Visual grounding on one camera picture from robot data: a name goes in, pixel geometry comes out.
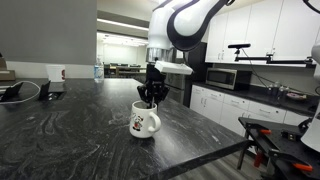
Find silver microwave oven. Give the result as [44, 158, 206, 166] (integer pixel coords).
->
[205, 67, 253, 91]

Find clear plastic water bottle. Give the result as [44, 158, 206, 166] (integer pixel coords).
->
[93, 55, 105, 84]

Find dish on counter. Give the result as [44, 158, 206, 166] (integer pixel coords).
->
[286, 92, 308, 102]

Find white cartoon print mug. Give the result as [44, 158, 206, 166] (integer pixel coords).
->
[129, 100, 162, 139]

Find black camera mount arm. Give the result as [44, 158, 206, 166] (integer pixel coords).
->
[233, 48, 317, 68]

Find brown cardboard box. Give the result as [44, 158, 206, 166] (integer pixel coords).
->
[0, 53, 17, 82]

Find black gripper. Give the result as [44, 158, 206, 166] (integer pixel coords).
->
[136, 62, 170, 108]

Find small black outlet flap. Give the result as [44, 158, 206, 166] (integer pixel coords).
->
[38, 80, 52, 102]

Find black camera cable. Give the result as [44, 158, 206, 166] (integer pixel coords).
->
[241, 48, 291, 91]

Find wooden office table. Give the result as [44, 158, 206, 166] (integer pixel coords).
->
[104, 63, 148, 79]

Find white wall cabinets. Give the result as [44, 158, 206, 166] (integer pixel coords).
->
[202, 0, 320, 66]

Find black bar camera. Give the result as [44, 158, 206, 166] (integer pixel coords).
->
[227, 43, 252, 50]

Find dark kitchen countertop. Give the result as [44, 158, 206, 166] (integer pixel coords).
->
[192, 81, 320, 117]

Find white base cabinets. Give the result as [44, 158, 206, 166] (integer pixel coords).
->
[189, 84, 309, 138]

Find small bottle on counter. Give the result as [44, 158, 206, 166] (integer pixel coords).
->
[268, 81, 280, 99]
[279, 85, 288, 99]

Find large black outlet flap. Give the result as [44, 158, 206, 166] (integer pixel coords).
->
[0, 81, 24, 103]

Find stainless steel refrigerator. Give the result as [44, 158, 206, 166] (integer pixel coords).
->
[165, 41, 209, 108]

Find black box on cart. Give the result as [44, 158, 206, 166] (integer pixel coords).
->
[281, 130, 299, 142]

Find long ceiling light strip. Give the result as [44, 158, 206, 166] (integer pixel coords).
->
[96, 18, 150, 32]

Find large orange clamp handle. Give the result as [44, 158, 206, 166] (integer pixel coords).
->
[292, 162, 314, 173]

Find red clamp handle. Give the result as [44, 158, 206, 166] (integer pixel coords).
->
[253, 151, 264, 169]

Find white cable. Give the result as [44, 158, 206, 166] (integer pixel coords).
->
[0, 80, 42, 106]

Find white cup with red logo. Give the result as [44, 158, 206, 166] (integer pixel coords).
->
[45, 64, 67, 83]

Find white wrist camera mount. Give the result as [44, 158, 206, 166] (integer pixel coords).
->
[154, 60, 194, 76]

